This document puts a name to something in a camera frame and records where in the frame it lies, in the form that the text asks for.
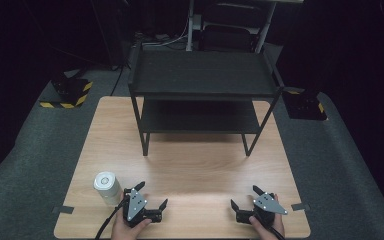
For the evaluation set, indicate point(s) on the black chair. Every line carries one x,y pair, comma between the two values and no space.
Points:
228,30

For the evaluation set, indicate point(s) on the grey tape strip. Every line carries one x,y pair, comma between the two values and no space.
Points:
300,206
62,209

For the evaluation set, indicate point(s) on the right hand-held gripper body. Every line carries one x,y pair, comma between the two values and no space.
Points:
263,208

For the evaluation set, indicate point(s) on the white cylindrical container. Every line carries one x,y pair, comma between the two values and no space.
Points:
107,187

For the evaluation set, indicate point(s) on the white metal stand frame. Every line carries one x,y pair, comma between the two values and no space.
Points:
190,26

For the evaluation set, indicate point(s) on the person's left hand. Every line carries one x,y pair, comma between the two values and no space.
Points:
124,230

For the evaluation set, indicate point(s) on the black yellow striped stand base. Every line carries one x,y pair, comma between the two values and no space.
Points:
305,105
70,95

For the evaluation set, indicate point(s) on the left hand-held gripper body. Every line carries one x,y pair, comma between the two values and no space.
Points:
136,205

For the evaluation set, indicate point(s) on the black two-tier metal rack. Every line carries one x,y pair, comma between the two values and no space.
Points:
201,73

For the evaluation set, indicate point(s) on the person's right hand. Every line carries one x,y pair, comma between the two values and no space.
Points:
277,222

